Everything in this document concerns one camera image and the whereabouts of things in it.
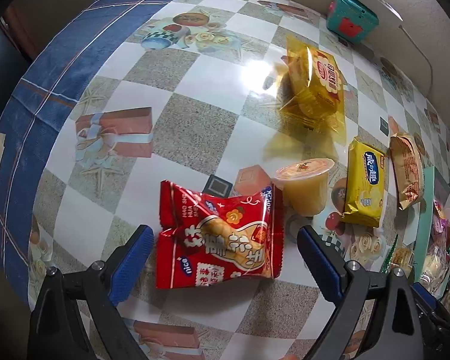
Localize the yellow blue biscuit packet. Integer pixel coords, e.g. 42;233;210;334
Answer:
341;138;385;228

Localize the red peanut snack bag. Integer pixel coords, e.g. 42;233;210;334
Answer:
156;180;284;289

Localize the yellow jelly cup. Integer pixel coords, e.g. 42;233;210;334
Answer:
274;158;335;216

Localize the round bun clear bag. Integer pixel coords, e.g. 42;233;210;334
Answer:
418;253;448;294

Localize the pink snack bag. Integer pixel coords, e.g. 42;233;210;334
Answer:
432;200;450;248

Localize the small green clear snack pack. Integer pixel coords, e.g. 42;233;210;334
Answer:
379;235;414;277

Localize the teal white cardboard box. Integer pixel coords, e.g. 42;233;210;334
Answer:
413;166;450;302

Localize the orange beige cracker packet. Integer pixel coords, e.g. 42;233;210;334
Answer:
389;133;424;211

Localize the yellow transparent cracker pack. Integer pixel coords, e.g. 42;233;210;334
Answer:
268;35;346;162

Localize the checkered patterned tablecloth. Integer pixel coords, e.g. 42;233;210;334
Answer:
25;0;450;360

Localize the teal toy box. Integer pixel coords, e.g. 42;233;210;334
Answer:
326;0;380;44

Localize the white power cable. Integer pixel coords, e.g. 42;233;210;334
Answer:
397;24;435;100

